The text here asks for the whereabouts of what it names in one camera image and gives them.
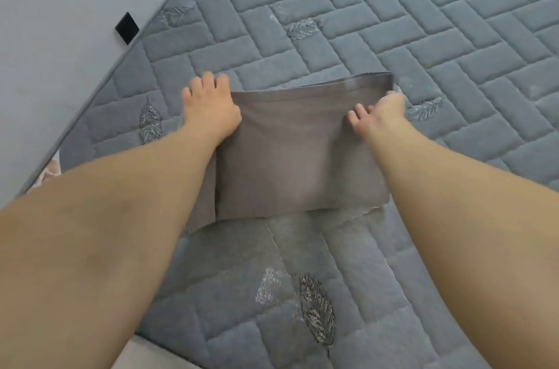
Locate person's right hand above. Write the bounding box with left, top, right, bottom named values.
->
left=346, top=90, right=412, bottom=146

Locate person's left hand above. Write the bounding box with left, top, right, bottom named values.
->
left=181, top=72, right=244, bottom=151

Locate grey printed t-shirt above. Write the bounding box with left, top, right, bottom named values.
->
left=182, top=73, right=396, bottom=235

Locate person's left forearm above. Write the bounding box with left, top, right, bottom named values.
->
left=0, top=129, right=220, bottom=369

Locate person's right forearm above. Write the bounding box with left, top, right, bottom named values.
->
left=367, top=120, right=559, bottom=369

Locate grey quilted mattress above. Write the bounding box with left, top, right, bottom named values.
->
left=22, top=0, right=559, bottom=369

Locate black square patch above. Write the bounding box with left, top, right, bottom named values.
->
left=114, top=12, right=141, bottom=45

